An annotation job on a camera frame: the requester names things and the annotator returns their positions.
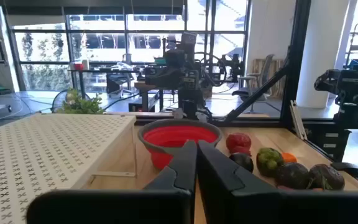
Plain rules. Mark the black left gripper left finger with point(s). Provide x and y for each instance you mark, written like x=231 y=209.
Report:
x=179 y=177

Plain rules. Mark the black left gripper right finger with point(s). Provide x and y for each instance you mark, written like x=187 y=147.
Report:
x=228 y=186

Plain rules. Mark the dark smooth avocado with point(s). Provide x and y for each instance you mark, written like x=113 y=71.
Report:
x=244 y=161

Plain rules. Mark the dark purple crinkled fruit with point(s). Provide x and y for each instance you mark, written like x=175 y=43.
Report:
x=331 y=175
x=292 y=175

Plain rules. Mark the plain small orange fruit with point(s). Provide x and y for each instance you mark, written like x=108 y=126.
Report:
x=289 y=158

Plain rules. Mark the orange tangerine with green leaves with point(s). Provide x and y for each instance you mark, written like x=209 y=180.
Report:
x=322 y=183

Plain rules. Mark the black distant robot arm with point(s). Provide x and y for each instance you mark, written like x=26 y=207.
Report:
x=235 y=67

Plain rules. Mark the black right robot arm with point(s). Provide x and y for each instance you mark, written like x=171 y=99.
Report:
x=191 y=99

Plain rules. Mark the grey office chair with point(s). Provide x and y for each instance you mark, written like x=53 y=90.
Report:
x=253 y=91

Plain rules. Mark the black cluttered office desk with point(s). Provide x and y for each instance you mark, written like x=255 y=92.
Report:
x=104 y=71

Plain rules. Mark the white flat strip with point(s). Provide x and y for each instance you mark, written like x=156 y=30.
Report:
x=297 y=121

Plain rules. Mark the white cup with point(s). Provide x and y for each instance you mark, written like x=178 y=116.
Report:
x=85 y=64

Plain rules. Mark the red cup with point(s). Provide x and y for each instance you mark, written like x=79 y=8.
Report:
x=79 y=66

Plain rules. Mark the small green potted plant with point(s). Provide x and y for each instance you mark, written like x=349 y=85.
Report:
x=79 y=105

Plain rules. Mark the black round fan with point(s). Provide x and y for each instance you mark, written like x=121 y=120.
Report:
x=55 y=101

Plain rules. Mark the black aluminium rig frame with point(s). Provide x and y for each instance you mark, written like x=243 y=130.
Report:
x=295 y=62

